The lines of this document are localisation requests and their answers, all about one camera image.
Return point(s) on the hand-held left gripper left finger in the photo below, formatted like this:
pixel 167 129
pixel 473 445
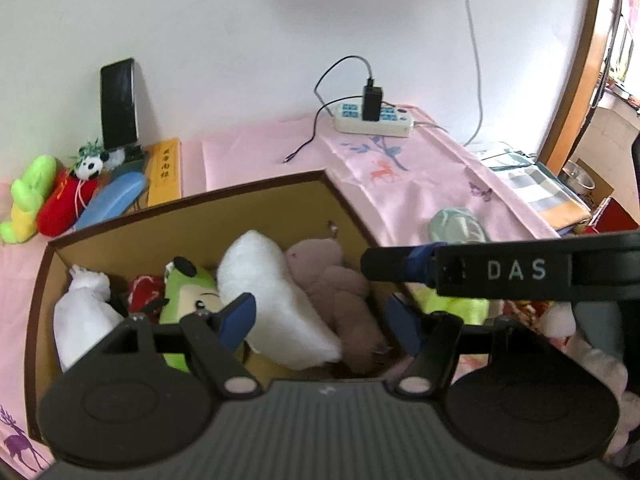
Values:
pixel 236 316

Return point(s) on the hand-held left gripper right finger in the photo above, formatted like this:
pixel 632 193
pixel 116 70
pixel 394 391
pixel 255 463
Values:
pixel 403 326

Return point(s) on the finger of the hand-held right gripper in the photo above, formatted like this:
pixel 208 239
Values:
pixel 387 262

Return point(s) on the lime green plush toy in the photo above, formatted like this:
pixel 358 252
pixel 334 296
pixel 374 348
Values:
pixel 455 306

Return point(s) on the brown cardboard box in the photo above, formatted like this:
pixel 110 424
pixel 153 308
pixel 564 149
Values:
pixel 345 210

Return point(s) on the white plush pillow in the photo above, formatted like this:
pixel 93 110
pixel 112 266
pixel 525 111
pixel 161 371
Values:
pixel 272 290

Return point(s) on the green round-head plush toy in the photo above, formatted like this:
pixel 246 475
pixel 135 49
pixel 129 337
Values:
pixel 187 292

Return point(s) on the beige teddy bear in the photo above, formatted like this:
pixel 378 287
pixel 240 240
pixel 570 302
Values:
pixel 335 290

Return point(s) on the pink printed bedsheet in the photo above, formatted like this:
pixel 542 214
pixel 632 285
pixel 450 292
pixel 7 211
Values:
pixel 410 180

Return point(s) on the metal pot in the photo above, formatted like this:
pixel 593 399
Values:
pixel 577 177

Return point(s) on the folded checked blanket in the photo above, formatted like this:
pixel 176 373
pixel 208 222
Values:
pixel 540 190

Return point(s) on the small red plush toy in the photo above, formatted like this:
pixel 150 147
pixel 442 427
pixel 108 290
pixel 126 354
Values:
pixel 146 292

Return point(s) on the white power strip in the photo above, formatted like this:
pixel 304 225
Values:
pixel 395 125

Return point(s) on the white plush sack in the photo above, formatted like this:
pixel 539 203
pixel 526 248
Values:
pixel 82 317

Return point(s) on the yellow flat box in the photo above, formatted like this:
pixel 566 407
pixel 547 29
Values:
pixel 165 172

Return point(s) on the black charger plug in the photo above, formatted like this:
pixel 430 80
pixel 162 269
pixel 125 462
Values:
pixel 372 102

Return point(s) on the blue plush toy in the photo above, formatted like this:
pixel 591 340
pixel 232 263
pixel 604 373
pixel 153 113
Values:
pixel 112 200

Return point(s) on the panda plush toy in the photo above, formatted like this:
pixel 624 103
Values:
pixel 92 165

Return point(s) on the green and yellow plush toy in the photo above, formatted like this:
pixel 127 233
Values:
pixel 30 192

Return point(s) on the black smartphone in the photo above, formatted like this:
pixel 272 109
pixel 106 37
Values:
pixel 119 102

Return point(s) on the wooden door frame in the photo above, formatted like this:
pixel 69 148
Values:
pixel 582 60

